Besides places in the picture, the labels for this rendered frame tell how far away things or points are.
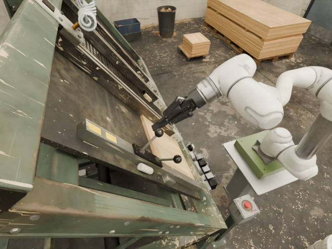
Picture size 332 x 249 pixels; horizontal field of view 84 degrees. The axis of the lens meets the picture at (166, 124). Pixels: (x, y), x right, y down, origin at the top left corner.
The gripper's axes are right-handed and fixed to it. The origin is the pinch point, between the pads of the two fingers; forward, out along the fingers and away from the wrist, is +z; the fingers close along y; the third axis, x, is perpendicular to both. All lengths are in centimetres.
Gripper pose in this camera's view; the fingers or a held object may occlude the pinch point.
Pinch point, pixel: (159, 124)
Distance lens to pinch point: 75.3
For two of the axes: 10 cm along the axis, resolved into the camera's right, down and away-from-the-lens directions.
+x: 3.2, 7.0, -6.4
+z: -8.0, 5.5, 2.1
